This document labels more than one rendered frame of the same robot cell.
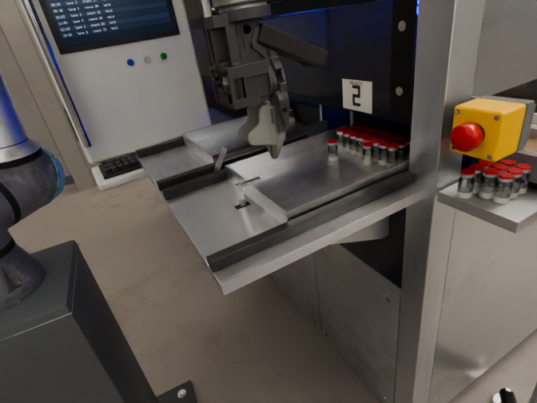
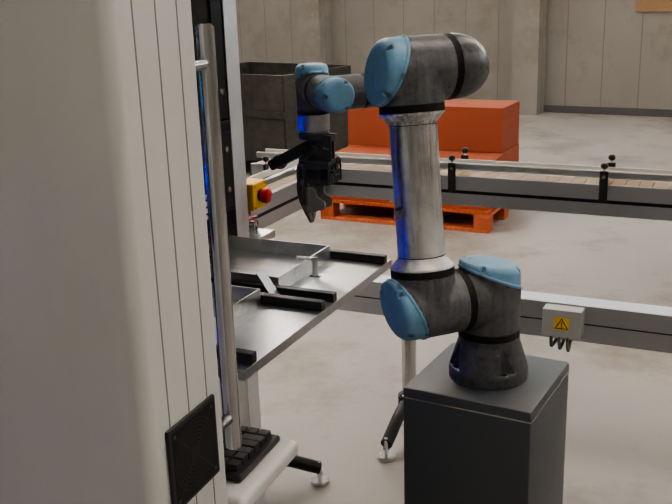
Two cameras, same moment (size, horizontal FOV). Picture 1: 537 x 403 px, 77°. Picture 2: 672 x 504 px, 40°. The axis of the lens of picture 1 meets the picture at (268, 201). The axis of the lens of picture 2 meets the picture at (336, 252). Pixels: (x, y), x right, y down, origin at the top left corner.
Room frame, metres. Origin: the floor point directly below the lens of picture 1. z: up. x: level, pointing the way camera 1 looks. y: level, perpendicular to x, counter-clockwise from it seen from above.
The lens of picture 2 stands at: (1.81, 1.59, 1.53)
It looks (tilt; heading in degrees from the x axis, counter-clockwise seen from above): 17 degrees down; 230
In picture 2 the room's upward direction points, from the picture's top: 2 degrees counter-clockwise
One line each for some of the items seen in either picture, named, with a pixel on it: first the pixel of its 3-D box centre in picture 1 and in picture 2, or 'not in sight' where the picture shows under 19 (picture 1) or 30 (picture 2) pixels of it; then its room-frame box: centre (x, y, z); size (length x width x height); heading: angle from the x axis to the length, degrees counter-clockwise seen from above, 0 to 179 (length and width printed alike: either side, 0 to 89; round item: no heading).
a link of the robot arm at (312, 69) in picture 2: not in sight; (312, 88); (0.50, 0.00, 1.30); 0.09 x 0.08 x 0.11; 72
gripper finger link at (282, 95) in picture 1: (275, 101); not in sight; (0.49, -0.03, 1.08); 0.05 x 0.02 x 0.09; 24
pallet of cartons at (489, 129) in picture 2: not in sight; (422, 159); (-2.54, -2.60, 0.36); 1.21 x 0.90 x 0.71; 109
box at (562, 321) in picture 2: not in sight; (563, 321); (-0.41, 0.04, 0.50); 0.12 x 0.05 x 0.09; 114
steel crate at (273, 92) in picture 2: not in sight; (267, 116); (-2.85, -4.76, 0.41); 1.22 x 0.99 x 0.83; 100
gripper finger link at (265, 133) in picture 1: (265, 135); (320, 202); (0.49, -0.01, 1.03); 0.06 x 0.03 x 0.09; 114
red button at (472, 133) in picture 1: (468, 136); (264, 195); (0.44, -0.30, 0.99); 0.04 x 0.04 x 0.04; 24
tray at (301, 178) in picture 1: (324, 165); (241, 260); (0.64, -0.13, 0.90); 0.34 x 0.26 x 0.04; 114
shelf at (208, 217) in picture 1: (259, 165); (230, 297); (0.77, 0.01, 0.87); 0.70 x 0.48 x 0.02; 24
